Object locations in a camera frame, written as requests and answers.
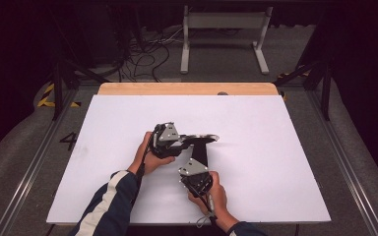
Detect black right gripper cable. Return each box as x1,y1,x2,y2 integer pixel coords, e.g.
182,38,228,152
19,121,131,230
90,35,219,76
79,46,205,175
190,186,219,227

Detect white metal stand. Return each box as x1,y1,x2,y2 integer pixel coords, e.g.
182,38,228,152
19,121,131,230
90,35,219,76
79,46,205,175
180,5,274,76

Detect aluminium floor rail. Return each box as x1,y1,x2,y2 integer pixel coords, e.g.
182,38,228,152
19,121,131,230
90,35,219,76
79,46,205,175
0,88,80,236
304,88,378,236

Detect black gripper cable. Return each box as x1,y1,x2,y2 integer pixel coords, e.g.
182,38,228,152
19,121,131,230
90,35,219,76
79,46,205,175
190,186,219,227
131,124,161,206

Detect person's right hand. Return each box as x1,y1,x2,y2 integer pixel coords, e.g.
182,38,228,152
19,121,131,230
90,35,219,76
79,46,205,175
187,170,234,230

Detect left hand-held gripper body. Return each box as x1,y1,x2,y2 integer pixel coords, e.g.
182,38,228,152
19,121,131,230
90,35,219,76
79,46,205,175
150,121,186,159

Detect bundle of floor cables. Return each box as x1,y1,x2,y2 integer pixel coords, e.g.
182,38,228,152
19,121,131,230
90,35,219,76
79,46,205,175
117,28,185,83

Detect grey wrist strap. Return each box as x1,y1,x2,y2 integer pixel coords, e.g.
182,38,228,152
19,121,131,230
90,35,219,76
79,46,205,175
195,211,218,229

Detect wooden table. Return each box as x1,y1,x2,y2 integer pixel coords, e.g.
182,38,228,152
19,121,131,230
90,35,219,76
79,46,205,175
97,82,280,96

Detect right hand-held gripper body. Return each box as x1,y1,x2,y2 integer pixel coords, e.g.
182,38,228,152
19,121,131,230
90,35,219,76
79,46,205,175
177,157,214,198

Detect person's left hand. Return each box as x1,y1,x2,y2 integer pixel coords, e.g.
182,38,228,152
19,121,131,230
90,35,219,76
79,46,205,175
126,131,176,176

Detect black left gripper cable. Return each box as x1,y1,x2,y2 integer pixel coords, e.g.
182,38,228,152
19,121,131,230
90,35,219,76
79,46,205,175
131,124,161,206

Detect black metal stand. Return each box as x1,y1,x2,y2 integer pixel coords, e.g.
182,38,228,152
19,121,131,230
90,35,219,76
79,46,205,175
274,58,334,121
50,48,111,121

